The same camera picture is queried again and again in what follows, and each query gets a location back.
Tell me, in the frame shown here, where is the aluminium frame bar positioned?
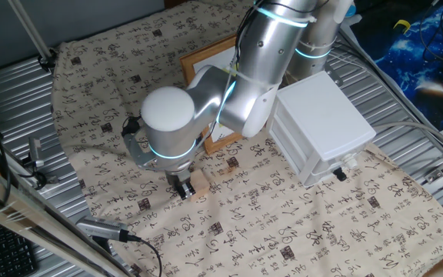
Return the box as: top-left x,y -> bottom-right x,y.
0,155 -> 130,277

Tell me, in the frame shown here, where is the small black plug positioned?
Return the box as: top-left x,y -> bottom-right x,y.
332,166 -> 348,182

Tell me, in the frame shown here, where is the small silver camera on mount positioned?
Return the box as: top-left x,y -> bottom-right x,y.
21,136 -> 59,189

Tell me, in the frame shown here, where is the wooden picture frame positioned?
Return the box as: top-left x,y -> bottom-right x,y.
179,34 -> 245,155

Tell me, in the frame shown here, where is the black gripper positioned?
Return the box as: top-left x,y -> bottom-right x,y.
165,168 -> 198,202

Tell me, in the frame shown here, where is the beige calligraphy print tablecloth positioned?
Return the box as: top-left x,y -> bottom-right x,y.
50,0 -> 443,277

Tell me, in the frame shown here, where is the black keyboard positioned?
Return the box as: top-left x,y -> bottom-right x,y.
0,217 -> 38,277

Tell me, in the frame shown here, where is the black camera cable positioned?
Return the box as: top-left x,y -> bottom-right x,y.
127,234 -> 164,277

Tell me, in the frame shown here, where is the black clamp on pole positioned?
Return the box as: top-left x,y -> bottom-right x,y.
37,48 -> 58,73

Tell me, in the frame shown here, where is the thin black looped cable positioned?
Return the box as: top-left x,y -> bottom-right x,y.
418,2 -> 443,66

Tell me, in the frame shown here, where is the light wooden cube block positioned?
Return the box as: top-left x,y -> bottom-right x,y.
188,169 -> 212,202

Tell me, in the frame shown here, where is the blue space print mat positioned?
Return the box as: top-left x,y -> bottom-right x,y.
350,2 -> 443,132

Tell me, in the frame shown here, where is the white plastic drawer cabinet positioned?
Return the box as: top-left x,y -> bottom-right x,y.
265,70 -> 377,189

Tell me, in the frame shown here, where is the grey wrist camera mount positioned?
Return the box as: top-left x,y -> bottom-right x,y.
121,115 -> 154,169

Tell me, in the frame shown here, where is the thin metal pole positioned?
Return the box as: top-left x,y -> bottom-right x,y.
7,0 -> 53,62

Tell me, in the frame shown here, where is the white cable gland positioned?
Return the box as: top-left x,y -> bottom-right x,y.
340,151 -> 359,171

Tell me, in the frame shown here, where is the silver ribbed camera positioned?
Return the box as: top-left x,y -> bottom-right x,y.
75,215 -> 131,255

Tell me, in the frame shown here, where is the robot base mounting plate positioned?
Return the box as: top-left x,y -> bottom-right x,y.
323,61 -> 345,88

